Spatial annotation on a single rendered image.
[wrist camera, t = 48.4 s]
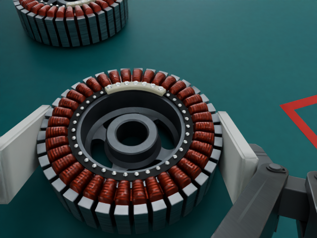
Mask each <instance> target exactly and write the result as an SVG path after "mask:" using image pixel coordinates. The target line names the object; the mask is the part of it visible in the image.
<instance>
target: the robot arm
mask: <svg viewBox="0 0 317 238"><path fill-rule="evenodd" d="M49 108H52V107H51V106H50V105H42V106H41V107H39V108H38V109H37V110H35V111H34V112H33V113H31V114H30V115H29V116H28V117H26V118H25V119H24V120H22V121H21V122H20V123H18V124H17V125H16V126H14V127H13V128H12V129H11V130H10V131H8V132H7V133H6V134H4V135H3V136H0V204H8V203H9V202H10V201H11V200H12V199H13V198H14V196H15V195H16V194H17V193H18V191H19V190H20V189H21V187H22V186H23V185H24V184H25V182H26V181H27V180H28V179H29V178H30V176H31V175H32V174H33V172H34V171H35V170H36V168H37V167H38V166H39V165H40V163H39V159H38V158H39V156H38V154H37V144H39V143H38V141H37V136H38V133H39V131H41V128H40V127H41V124H42V121H43V119H46V118H45V114H46V112H47V110H48V109H49ZM216 114H218V116H219V118H220V125H221V127H222V138H223V145H222V149H221V155H220V158H219V161H218V167H219V169H220V172H221V174H222V177H223V180H224V182H225V185H226V188H227V190H228V193H229V196H230V198H231V200H232V203H233V206H232V207H231V209H230V210H229V212H228V213H227V215H226V216H225V217H224V219H223V220H222V222H221V223H220V224H219V226H218V228H217V229H216V230H215V232H214V233H213V235H212V236H211V238H272V235H273V233H274V232H276V231H277V226H278V222H279V217H280V216H284V217H288V218H292V219H296V225H297V232H298V238H317V171H310V172H308V173H307V177H306V179H304V178H298V177H293V176H290V175H289V171H288V170H287V169H286V168H285V167H284V166H282V165H279V164H275V163H273V162H272V161H271V159H270V158H269V157H268V156H267V154H266V153H265V151H264V150H263V149H262V148H261V147H260V146H258V145H256V144H248V143H247V142H246V140H245V139H244V137H243V136H242V134H241V133H240V131H239V130H238V128H237V127H236V125H235V124H234V123H233V121H232V120H231V118H230V117H229V115H228V114H227V113H226V111H218V113H216Z"/></svg>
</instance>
